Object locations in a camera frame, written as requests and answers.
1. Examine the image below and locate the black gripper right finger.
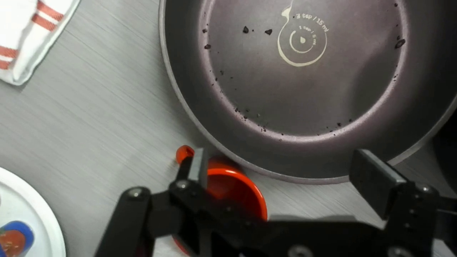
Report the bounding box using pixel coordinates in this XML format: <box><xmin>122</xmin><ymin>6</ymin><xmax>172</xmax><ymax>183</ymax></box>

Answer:
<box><xmin>350</xmin><ymin>148</ymin><xmax>457</xmax><ymax>257</ymax></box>

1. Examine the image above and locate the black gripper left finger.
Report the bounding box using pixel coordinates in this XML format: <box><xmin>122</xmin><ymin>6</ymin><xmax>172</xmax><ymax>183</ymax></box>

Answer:
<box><xmin>93</xmin><ymin>146</ymin><xmax>250</xmax><ymax>257</ymax></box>

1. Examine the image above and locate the red mug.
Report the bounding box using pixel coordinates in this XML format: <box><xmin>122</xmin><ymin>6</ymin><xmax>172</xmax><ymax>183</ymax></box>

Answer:
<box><xmin>170</xmin><ymin>145</ymin><xmax>270</xmax><ymax>257</ymax></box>

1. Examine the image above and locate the black cooking pot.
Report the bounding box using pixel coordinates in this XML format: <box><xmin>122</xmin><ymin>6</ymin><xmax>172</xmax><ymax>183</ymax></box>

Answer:
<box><xmin>430</xmin><ymin>95</ymin><xmax>457</xmax><ymax>202</ymax></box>

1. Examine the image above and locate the dark nonstick frying pan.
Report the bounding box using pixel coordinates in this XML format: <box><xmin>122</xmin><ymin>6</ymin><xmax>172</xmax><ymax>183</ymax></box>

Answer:
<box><xmin>159</xmin><ymin>0</ymin><xmax>457</xmax><ymax>185</ymax></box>

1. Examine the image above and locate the small white plate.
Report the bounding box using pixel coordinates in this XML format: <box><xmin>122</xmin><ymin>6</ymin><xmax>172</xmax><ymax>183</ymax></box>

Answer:
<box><xmin>0</xmin><ymin>166</ymin><xmax>67</xmax><ymax>257</ymax></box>

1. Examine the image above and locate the white red-striped dish towel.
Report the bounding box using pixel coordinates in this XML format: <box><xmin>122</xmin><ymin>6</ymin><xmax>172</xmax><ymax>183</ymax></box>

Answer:
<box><xmin>0</xmin><ymin>0</ymin><xmax>82</xmax><ymax>88</ymax></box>

